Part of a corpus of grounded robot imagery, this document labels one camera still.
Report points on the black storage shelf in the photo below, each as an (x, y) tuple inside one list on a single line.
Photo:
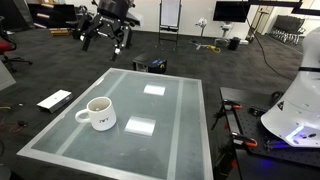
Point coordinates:
[(63, 13)]

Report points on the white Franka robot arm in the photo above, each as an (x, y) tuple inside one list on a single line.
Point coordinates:
[(296, 106)]

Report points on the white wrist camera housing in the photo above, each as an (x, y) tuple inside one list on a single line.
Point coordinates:
[(136, 16)]

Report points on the stacked black chairs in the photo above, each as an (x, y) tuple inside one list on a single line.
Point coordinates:
[(286, 26)]

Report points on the black flat screen monitor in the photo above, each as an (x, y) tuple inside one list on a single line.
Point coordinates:
[(230, 11)]

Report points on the whiteboard easel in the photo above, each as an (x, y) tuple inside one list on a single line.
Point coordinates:
[(170, 13)]

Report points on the flat white box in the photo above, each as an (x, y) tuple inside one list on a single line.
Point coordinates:
[(53, 99)]

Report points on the white tripod stand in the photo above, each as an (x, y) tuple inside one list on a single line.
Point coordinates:
[(201, 23)]

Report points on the black waste bin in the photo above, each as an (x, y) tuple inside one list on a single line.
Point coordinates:
[(234, 44)]

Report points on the red office chair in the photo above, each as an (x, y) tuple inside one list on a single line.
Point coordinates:
[(4, 46)]

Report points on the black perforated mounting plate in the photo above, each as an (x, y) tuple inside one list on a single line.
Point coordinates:
[(248, 126)]

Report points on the grey cabinet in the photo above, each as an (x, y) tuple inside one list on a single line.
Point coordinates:
[(5, 78)]

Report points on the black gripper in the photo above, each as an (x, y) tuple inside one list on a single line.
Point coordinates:
[(115, 11)]

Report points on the small black toggle clamp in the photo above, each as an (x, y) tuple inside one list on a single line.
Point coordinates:
[(274, 145), (256, 112)]

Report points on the black robot cart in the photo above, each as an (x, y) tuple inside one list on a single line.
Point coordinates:
[(266, 172)]

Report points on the black blue equipment case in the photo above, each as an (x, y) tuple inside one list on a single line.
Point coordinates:
[(156, 65)]

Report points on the white monitor stand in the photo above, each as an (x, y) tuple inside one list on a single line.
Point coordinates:
[(226, 28)]

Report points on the small black floor plug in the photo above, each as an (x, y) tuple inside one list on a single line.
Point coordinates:
[(22, 123)]

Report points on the white printed ceramic mug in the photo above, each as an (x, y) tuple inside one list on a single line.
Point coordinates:
[(103, 121)]

